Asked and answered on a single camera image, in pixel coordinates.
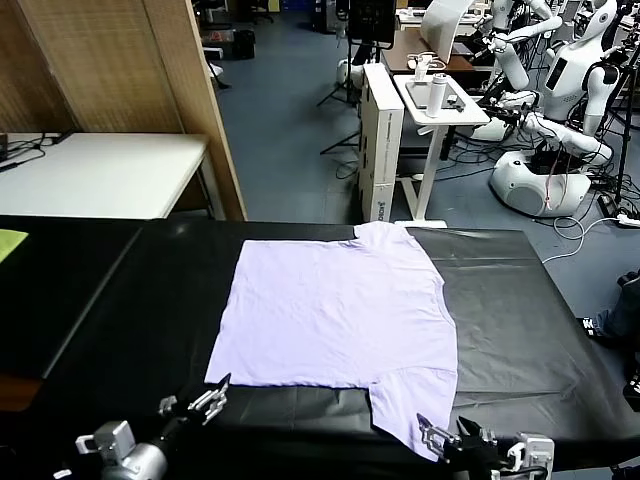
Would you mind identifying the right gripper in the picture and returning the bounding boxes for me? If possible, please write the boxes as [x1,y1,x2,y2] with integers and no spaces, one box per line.
[416,413,511,476]

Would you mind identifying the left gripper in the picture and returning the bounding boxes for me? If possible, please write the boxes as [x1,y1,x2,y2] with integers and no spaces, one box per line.
[148,372,233,452]

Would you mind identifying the lavender t-shirt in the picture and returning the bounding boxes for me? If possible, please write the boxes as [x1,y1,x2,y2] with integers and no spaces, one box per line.
[204,222,460,464]

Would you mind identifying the low white robot base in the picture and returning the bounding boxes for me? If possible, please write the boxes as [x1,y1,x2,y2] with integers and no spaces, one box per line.
[469,115,515,142]

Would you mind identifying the white robot forearm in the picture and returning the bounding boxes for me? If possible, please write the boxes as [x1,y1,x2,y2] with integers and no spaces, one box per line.
[519,110,615,165]

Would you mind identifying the big white round robot base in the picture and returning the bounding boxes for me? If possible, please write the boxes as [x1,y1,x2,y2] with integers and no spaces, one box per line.
[488,148,592,219]

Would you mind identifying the wide black table cover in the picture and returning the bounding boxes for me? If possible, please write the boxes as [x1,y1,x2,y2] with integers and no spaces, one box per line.
[42,218,640,474]

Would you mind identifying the narrow black table cover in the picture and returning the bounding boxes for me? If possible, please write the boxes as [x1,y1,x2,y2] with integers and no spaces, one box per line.
[0,214,146,381]

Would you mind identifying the yellow-green cloth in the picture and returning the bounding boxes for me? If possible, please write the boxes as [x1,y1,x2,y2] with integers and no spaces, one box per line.
[0,228,30,264]

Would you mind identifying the white table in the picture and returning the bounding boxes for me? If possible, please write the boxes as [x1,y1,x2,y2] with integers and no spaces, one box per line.
[0,131,226,221]

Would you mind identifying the white standing desk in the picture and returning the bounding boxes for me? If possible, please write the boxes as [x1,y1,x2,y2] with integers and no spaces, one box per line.
[393,72,492,229]

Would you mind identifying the tall white cardboard box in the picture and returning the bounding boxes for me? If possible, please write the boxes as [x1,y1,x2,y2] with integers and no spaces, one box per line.
[357,62,405,226]

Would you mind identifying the tall black tripod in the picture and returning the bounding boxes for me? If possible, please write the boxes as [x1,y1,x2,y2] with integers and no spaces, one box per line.
[612,47,640,206]

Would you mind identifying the white bottle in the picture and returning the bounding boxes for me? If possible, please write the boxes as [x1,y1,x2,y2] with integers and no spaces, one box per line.
[425,72,449,118]

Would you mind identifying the wooden folding screen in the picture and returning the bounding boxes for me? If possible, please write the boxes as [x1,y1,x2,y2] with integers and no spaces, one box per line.
[0,0,248,221]

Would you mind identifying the black trash bin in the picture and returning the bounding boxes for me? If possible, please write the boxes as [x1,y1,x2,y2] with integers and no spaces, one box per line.
[232,28,257,61]

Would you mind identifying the white desk gadget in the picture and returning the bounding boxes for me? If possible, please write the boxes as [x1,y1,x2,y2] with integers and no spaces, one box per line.
[407,51,449,83]

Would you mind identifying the red patterned crate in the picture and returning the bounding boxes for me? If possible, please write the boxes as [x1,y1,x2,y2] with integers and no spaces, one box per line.
[201,28,235,49]

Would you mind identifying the white humanoid robot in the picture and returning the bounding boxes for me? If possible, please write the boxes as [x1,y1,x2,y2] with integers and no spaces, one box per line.
[542,0,626,137]

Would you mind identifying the brown wooden desk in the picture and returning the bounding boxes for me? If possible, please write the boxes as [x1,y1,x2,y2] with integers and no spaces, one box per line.
[381,27,496,76]

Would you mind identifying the black monitor tripod stand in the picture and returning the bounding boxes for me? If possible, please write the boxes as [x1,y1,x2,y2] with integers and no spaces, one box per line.
[316,37,371,157]

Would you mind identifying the black office chair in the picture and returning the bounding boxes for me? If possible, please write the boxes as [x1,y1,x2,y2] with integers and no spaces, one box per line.
[248,0,277,25]

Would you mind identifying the white curved shell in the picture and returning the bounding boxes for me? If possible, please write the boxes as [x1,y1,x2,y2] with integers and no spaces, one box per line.
[420,0,475,65]

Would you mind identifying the black monitor panel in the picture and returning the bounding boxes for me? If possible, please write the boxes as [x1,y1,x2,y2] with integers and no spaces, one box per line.
[346,0,400,50]

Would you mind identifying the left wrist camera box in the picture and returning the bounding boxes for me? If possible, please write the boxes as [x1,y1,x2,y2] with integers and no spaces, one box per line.
[74,420,136,469]

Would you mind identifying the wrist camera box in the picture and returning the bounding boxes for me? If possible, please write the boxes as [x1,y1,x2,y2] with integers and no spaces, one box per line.
[506,432,556,474]
[74,420,136,469]

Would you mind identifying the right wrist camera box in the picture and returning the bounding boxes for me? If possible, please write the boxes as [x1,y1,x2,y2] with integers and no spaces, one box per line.
[506,432,556,474]

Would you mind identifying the white floor cable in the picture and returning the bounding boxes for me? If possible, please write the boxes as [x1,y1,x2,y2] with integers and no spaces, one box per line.
[542,213,640,265]

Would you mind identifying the black cable with plug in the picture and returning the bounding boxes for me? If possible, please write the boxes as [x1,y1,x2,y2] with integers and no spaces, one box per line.
[7,130,76,154]

